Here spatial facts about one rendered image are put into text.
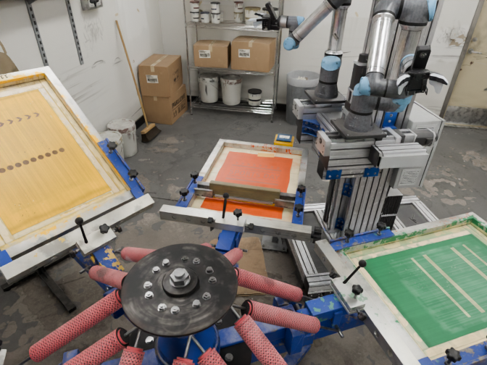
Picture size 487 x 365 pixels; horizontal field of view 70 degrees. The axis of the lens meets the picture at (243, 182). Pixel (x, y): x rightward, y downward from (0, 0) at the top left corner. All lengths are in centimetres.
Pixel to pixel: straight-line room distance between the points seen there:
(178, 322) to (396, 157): 142
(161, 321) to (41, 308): 200
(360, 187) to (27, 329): 232
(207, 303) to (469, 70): 513
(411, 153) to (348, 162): 32
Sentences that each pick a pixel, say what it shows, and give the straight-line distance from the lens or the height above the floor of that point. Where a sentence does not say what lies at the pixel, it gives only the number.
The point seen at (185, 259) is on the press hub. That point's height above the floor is 131.
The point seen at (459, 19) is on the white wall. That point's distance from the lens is 538.
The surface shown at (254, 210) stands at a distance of 174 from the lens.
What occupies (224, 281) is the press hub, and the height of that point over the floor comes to 131.
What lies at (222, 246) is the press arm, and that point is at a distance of 142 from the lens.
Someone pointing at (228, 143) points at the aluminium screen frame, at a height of 98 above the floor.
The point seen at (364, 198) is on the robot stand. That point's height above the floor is 67.
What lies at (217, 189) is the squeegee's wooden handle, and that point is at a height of 103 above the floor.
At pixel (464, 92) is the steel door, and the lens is 574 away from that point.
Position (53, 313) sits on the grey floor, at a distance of 278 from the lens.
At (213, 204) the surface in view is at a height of 95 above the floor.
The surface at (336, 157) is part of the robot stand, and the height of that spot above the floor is 111.
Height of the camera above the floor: 203
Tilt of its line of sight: 34 degrees down
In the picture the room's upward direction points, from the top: 1 degrees clockwise
